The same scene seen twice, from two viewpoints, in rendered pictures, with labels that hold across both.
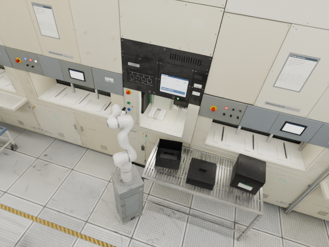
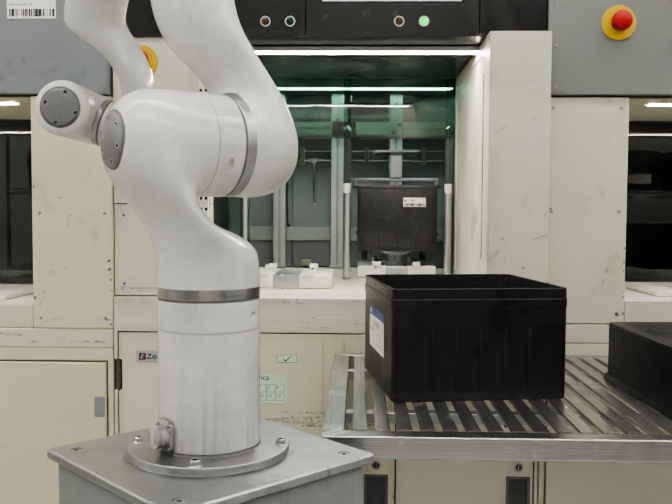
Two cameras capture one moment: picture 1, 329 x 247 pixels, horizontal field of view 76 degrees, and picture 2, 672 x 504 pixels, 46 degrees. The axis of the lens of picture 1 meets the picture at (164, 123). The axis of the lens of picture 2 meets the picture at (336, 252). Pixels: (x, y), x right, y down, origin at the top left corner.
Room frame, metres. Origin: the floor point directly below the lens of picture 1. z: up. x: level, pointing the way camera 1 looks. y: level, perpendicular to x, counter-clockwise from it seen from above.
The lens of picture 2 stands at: (0.29, 0.35, 1.05)
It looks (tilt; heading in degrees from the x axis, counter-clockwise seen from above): 3 degrees down; 350
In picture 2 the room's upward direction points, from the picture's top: straight up
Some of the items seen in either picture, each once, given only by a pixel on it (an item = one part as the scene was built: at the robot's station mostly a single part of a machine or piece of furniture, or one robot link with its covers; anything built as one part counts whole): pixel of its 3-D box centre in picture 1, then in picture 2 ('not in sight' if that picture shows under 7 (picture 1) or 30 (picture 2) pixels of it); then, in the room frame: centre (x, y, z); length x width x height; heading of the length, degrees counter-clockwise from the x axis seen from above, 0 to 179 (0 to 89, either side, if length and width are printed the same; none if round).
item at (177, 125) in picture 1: (167, 105); (332, 239); (2.31, -0.01, 0.98); 0.95 x 0.88 x 1.95; 168
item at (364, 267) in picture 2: (181, 104); (394, 266); (2.46, -0.22, 0.89); 0.22 x 0.21 x 0.04; 168
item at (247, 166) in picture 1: (247, 174); not in sight; (1.38, -0.95, 0.89); 0.29 x 0.29 x 0.25; 73
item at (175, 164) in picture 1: (169, 154); (457, 331); (1.56, -0.09, 0.85); 0.28 x 0.28 x 0.17; 86
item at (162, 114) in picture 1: (157, 113); (289, 275); (2.21, 0.11, 0.89); 0.22 x 0.21 x 0.04; 168
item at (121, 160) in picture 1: (122, 161); (184, 195); (1.22, 0.36, 1.07); 0.19 x 0.12 x 0.24; 118
